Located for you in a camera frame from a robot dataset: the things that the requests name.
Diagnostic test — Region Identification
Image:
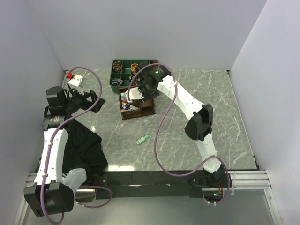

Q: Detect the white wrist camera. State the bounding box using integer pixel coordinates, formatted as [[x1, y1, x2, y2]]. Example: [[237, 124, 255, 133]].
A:
[[125, 87, 143, 102], [67, 72, 86, 95]]

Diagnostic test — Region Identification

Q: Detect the grey rolled cloth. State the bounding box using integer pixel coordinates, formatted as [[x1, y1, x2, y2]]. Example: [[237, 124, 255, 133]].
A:
[[111, 78, 123, 86]]

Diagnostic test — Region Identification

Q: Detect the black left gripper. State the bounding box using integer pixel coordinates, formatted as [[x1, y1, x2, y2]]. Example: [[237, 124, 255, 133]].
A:
[[63, 87, 105, 114]]

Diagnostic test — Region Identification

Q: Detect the green compartment tray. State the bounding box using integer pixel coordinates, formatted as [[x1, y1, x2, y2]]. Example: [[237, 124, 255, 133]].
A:
[[109, 59, 158, 94]]

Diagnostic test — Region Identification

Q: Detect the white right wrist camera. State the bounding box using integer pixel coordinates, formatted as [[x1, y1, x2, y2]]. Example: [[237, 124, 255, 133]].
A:
[[125, 87, 143, 102]]

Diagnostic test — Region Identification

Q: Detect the brown wooden desk organizer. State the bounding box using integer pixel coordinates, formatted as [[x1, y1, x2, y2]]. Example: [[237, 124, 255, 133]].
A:
[[118, 87, 156, 120]]

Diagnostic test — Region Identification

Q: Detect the black white rolled tie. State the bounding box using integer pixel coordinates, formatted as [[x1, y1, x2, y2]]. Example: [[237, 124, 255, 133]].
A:
[[129, 74, 140, 86]]

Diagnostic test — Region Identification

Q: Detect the yellow rolled tie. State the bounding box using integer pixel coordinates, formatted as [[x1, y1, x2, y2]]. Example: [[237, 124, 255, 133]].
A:
[[130, 63, 138, 73]]

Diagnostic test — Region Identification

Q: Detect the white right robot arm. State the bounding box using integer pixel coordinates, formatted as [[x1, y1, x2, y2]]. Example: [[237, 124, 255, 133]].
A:
[[135, 61, 229, 187]]

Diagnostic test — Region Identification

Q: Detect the brown patterned rolled tie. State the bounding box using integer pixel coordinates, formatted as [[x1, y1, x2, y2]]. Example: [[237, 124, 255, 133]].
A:
[[112, 61, 123, 74]]

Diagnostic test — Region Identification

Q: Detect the aluminium rail frame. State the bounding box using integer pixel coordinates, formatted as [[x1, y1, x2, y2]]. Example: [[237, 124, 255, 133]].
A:
[[24, 165, 271, 218]]

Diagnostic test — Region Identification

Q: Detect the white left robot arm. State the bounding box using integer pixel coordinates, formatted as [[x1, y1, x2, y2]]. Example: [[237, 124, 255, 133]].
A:
[[24, 86, 105, 217]]

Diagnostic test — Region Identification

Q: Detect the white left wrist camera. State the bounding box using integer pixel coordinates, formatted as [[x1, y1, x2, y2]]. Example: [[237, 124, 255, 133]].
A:
[[67, 72, 86, 95]]

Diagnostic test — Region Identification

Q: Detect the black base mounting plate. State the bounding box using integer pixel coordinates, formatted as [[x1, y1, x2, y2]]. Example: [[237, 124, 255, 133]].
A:
[[78, 170, 233, 199]]

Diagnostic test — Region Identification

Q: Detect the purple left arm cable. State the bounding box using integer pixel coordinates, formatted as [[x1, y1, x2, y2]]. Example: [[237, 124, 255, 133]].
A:
[[40, 66, 113, 223]]

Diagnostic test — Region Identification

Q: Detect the black cloth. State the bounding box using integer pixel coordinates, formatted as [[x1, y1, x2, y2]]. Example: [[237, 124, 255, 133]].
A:
[[62, 120, 108, 176]]

